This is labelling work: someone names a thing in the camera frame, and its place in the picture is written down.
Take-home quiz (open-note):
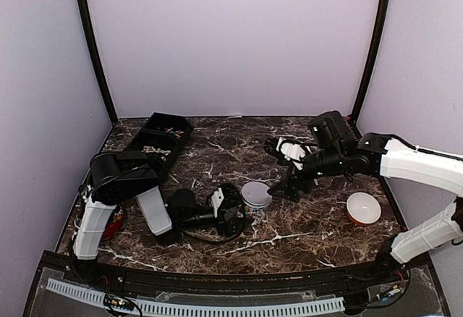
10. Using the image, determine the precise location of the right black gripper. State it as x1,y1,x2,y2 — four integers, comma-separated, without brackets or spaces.
268,145,346,203

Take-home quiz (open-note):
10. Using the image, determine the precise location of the clear plastic jar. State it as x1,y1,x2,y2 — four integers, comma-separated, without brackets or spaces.
241,203,268,224

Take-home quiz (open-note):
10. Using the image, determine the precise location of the silver jar lid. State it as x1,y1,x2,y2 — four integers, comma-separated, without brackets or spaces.
241,181,272,208

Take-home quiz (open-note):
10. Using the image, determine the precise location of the black bin with small candies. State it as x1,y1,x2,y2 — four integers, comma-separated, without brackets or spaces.
125,130,181,181

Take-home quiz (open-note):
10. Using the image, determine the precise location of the black bin with lollipops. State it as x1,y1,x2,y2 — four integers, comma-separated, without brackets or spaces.
143,112,194,146

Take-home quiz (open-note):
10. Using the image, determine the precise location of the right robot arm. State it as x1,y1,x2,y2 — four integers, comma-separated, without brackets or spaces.
264,132,462,284

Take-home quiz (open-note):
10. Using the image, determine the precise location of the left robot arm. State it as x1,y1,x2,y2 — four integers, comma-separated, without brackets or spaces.
70,151,247,285

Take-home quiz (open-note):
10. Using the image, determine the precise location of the pile of small candies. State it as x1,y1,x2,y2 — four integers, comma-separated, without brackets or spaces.
143,145,171,157

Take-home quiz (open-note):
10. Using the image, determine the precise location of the orange and white bowl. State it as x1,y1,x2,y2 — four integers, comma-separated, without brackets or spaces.
347,192,382,226

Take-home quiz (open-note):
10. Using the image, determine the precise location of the pile of lollipops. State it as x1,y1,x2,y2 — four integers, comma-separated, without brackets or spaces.
165,127,184,139

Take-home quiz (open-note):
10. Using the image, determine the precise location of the red floral saucer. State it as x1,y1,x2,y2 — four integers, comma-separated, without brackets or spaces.
101,206,125,241

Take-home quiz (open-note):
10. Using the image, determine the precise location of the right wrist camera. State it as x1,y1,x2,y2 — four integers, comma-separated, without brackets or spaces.
263,110,359,168

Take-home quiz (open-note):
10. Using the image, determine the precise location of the black front rail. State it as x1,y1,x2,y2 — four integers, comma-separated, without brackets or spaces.
43,255,428,298

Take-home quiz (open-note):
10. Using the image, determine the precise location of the white slotted cable duct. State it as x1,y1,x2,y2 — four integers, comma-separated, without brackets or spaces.
46,278,345,317

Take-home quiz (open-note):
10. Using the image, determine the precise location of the right black frame post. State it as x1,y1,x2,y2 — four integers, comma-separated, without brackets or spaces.
349,0,389,124

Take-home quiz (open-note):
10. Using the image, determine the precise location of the black frame post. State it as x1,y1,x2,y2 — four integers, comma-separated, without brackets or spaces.
349,0,389,124
77,0,119,126

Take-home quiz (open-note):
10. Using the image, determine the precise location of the left black frame post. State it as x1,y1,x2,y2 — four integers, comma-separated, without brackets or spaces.
77,0,119,126

